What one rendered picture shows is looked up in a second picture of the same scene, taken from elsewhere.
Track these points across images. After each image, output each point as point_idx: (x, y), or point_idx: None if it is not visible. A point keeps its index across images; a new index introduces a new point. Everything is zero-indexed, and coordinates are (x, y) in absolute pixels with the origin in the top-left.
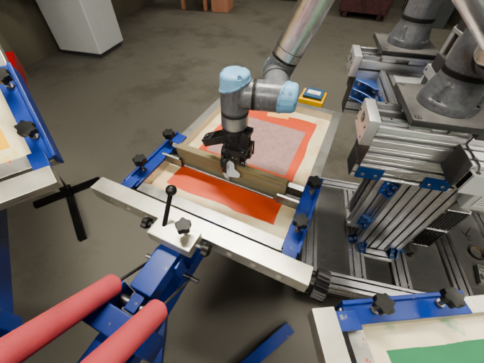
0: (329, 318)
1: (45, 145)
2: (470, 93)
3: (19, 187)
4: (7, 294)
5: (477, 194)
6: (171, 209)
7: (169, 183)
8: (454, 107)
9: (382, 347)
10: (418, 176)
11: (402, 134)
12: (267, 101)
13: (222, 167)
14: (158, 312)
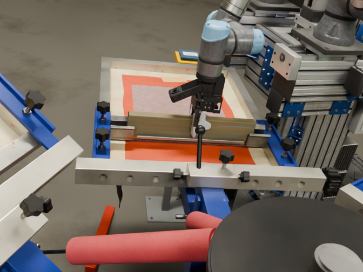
0: (353, 189)
1: (39, 120)
2: (349, 28)
3: (58, 159)
4: None
5: None
6: (180, 164)
7: (129, 158)
8: (343, 39)
9: None
10: (327, 103)
11: (316, 65)
12: (246, 43)
13: (197, 119)
14: None
